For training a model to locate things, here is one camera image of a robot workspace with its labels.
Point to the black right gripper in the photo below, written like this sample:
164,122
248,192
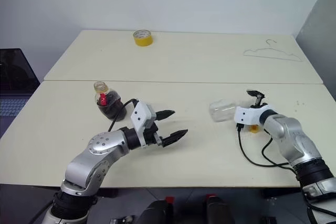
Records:
259,101

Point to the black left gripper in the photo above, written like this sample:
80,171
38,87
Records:
151,133

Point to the dark soda bottle yellow cap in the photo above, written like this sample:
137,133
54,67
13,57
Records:
110,106

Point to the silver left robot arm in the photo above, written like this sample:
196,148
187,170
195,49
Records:
105,142

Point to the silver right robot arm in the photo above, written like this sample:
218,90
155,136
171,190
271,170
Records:
291,134

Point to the dark rounded shape red tab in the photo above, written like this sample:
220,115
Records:
218,209
156,211

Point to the yellow tape roll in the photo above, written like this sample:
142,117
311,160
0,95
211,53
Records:
143,41

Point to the small black and white device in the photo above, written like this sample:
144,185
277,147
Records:
122,220

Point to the dark open laptop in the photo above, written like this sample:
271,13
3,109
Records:
13,82

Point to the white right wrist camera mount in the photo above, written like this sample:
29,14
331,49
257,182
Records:
249,115

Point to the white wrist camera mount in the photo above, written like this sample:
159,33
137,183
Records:
249,115
139,115

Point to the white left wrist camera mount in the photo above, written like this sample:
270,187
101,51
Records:
139,115

